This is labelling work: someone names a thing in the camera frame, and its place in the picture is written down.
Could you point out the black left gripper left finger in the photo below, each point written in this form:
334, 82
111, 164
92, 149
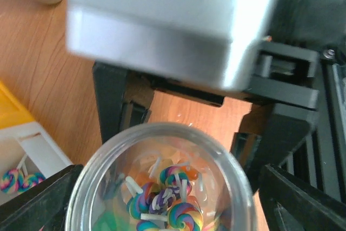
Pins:
44, 206

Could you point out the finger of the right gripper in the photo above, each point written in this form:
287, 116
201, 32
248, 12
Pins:
123, 98
268, 134

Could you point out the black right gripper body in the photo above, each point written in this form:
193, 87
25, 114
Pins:
304, 34

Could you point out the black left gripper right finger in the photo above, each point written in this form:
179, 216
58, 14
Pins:
291, 204

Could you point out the white plastic candy bin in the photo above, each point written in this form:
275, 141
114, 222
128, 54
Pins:
29, 155

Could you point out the clear plastic jar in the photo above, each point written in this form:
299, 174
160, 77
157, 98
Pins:
161, 176

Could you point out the orange plastic candy bin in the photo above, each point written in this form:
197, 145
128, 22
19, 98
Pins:
13, 113

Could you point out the black aluminium frame base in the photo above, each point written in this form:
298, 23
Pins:
320, 160

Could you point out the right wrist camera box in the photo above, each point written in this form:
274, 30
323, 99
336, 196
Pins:
208, 43

